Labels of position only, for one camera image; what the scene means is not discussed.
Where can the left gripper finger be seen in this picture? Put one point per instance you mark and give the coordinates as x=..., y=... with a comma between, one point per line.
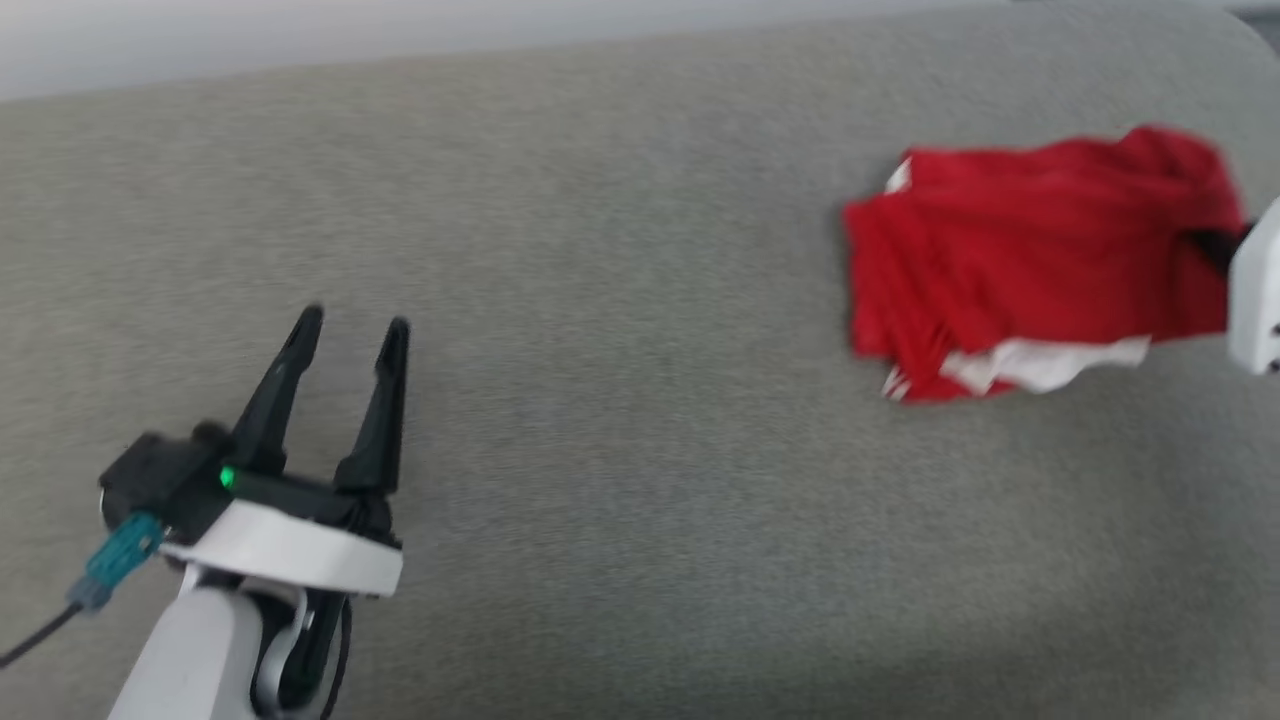
x=380, y=420
x=275, y=400

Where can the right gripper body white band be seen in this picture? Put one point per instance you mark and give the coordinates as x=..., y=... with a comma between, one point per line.
x=1258, y=300

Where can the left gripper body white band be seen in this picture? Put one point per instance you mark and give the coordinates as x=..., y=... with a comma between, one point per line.
x=290, y=545

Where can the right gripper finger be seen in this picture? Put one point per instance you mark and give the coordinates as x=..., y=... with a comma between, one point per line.
x=1220, y=248

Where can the red and white garment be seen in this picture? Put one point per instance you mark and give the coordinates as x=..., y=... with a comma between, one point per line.
x=1030, y=250

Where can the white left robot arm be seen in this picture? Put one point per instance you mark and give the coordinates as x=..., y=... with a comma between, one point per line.
x=190, y=660

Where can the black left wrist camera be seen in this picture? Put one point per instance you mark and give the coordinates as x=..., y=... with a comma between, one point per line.
x=160, y=475

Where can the teal left camera connector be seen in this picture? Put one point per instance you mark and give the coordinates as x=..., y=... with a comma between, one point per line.
x=120, y=555

